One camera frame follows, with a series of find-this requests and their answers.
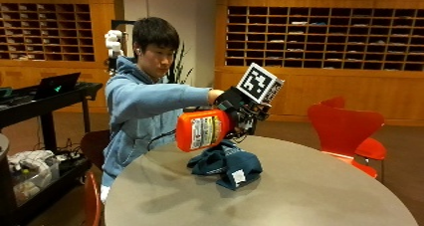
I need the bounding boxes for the orange detergent bottle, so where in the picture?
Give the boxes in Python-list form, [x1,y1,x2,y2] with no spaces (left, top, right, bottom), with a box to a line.
[176,108,236,153]

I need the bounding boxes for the white marker cube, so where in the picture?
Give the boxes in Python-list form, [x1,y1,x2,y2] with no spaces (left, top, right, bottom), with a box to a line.
[234,62,285,105]

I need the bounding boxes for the dark teal cloth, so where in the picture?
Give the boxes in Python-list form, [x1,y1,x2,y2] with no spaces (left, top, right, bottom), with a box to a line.
[186,139,264,191]

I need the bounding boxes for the orange chair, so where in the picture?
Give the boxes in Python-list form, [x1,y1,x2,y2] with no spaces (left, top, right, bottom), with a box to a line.
[306,103,387,179]
[319,96,389,161]

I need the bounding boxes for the green plant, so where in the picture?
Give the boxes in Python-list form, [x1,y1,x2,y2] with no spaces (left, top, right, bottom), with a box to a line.
[168,41,196,85]

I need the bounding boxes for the the person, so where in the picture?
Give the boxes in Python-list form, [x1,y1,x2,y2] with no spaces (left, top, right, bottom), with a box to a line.
[100,16,226,204]

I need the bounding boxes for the wooden pigeonhole shelf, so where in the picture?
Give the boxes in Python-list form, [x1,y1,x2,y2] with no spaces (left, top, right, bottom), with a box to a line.
[0,2,97,63]
[224,5,424,72]

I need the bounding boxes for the white device on stand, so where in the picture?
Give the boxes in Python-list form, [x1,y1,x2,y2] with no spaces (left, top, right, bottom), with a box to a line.
[104,29,125,75]

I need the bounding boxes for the dark red chair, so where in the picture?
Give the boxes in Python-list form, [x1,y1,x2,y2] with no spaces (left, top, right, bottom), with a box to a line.
[80,129,112,226]

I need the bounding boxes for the black laptop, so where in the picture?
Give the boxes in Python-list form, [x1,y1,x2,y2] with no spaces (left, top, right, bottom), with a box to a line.
[34,72,83,101]

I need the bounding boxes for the black cart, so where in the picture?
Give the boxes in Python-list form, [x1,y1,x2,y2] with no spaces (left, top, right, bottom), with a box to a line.
[0,81,105,225]

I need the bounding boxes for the clear plastic bin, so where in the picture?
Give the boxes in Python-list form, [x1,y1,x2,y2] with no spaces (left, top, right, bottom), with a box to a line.
[7,149,63,205]

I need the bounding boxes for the black cable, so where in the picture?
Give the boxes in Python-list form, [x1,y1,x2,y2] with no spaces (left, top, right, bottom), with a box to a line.
[147,128,178,152]

